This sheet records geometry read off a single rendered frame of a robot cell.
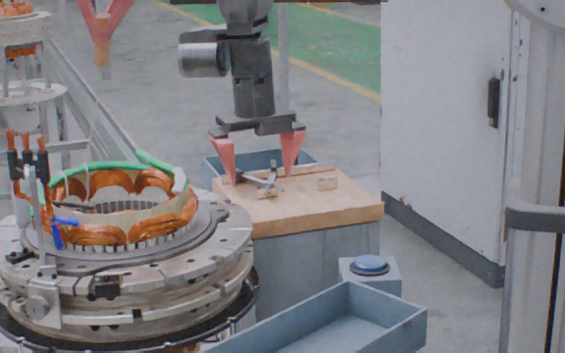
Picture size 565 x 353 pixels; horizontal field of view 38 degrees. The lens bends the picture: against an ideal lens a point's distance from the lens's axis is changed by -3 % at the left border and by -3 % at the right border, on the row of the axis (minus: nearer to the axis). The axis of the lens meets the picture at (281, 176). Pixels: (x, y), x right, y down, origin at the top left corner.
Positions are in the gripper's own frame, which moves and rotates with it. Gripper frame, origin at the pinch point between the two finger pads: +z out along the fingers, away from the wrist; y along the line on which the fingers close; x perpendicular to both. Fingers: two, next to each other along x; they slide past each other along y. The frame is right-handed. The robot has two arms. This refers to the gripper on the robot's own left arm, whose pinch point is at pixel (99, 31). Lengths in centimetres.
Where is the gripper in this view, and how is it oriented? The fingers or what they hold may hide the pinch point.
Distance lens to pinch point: 94.4
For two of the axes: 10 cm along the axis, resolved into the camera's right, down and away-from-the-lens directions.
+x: 9.5, -0.1, 3.1
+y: 2.5, 6.2, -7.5
